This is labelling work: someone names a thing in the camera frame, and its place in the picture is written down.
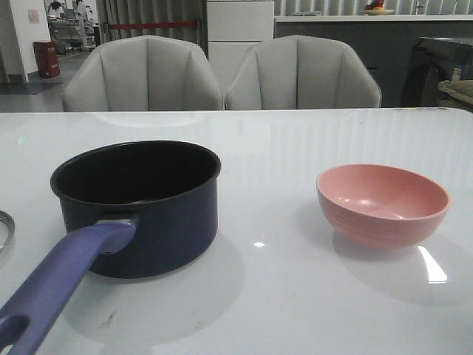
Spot pink bowl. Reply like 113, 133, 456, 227
316, 163, 450, 249

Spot glass pot lid blue knob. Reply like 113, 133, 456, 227
0, 211, 16, 253

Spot dark blue saucepan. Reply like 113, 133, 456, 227
1, 141, 221, 354

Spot right grey upholstered chair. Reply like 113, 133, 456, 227
225, 35, 382, 110

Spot grey upholstered chair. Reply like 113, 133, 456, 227
225, 35, 382, 110
62, 35, 223, 112

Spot left grey upholstered chair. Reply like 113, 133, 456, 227
62, 35, 223, 112

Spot white refrigerator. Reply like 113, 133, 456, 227
206, 1, 274, 91

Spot red barrier belt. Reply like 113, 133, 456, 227
108, 20, 197, 30

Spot grey kitchen counter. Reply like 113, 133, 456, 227
274, 15, 472, 107

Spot grey folding curtain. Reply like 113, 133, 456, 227
97, 0, 208, 53

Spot fruit plate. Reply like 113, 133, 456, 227
362, 0, 394, 16

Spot red bin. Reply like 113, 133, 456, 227
33, 41, 60, 78

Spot dark appliance cabinet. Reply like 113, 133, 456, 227
400, 37, 472, 107

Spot beige cushion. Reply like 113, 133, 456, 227
438, 79, 473, 112

